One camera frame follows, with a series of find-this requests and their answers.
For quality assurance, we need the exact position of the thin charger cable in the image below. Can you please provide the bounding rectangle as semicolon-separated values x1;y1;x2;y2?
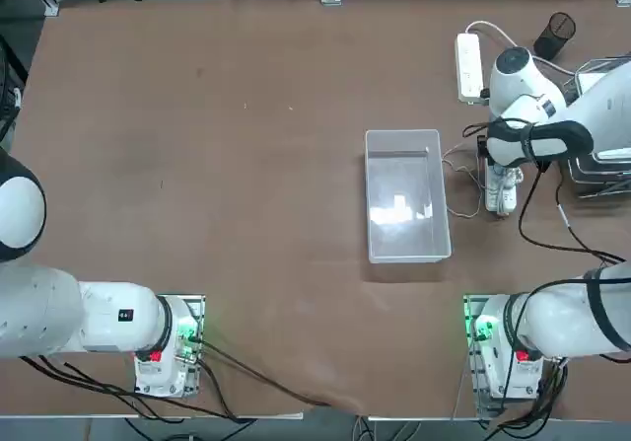
441;139;490;219

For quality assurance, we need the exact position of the white power strip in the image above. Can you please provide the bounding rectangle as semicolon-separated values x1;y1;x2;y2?
456;33;484;105

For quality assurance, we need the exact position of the clear plastic bin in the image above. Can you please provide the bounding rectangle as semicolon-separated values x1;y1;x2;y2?
364;128;453;264

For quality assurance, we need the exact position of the black mesh pen cup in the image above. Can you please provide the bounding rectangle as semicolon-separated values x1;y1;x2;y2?
533;12;577;60

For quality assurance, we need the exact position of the white strip wrapped in cord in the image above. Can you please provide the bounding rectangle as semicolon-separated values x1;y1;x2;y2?
485;162;525;216

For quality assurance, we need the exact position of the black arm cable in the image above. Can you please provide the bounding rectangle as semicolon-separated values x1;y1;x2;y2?
19;354;238;420
517;162;631;267

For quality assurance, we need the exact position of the metal wire tray stack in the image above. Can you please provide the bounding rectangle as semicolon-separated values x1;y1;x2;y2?
561;54;631;199

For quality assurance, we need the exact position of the white power strip cord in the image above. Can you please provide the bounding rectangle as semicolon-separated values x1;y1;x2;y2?
465;21;579;76

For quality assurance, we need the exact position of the black base cable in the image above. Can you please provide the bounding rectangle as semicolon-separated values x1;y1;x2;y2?
194;334;341;410

